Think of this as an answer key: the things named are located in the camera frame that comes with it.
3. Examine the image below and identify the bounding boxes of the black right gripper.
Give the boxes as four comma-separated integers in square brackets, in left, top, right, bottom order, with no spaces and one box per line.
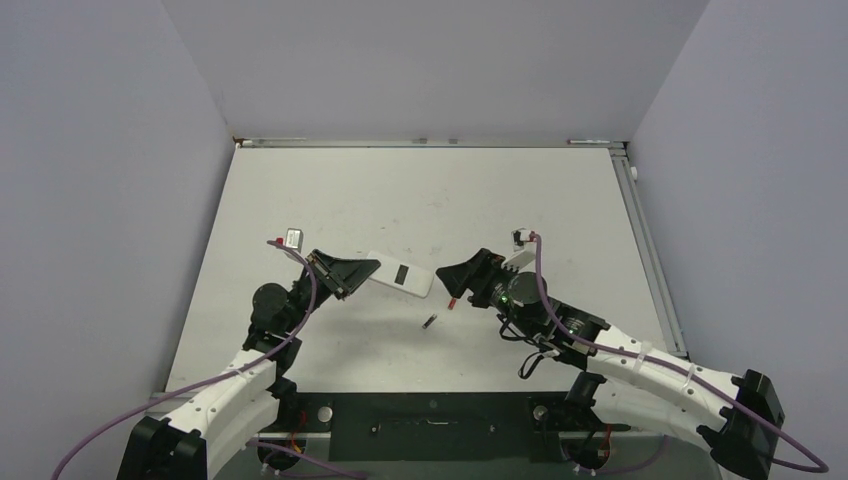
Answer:
[438,247,539,338]

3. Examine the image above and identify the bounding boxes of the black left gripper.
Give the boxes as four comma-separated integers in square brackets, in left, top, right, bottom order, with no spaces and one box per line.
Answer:
[282,249,379,334]

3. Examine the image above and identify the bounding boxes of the white remote control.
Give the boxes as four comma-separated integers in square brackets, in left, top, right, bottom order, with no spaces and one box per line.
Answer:
[366,251,434,298]

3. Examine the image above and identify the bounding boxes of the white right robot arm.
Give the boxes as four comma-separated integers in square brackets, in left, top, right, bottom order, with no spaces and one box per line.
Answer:
[436,248,785,479]

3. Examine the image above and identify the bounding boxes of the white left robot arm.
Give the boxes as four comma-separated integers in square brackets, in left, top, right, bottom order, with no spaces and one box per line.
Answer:
[117,247,381,479]

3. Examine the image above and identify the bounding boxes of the dark battery on table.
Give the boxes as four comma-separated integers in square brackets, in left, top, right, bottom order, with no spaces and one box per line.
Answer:
[422,314,437,330]

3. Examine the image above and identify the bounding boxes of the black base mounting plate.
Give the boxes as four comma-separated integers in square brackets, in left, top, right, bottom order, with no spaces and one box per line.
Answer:
[260,392,608,462]

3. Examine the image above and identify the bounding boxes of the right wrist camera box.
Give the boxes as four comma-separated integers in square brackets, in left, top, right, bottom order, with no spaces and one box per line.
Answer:
[502,228,536,272]

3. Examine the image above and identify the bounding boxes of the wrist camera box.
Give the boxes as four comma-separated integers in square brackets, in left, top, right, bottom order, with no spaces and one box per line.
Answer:
[273,228,304,252]
[502,228,536,272]

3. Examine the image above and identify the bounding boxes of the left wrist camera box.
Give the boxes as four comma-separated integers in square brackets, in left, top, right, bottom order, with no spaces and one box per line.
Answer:
[273,228,304,252]

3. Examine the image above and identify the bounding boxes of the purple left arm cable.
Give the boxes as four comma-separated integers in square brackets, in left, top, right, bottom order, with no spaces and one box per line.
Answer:
[49,239,318,480]

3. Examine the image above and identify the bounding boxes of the aluminium rail back edge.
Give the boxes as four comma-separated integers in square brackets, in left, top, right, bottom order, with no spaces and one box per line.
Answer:
[234,137,626,150]

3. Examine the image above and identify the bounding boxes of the aluminium rail edge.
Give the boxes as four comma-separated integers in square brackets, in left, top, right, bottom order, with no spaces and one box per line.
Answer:
[609,143,689,358]
[234,137,626,150]

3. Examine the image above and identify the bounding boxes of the aluminium rail right edge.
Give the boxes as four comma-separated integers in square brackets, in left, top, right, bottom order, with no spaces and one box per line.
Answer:
[609,143,689,358]

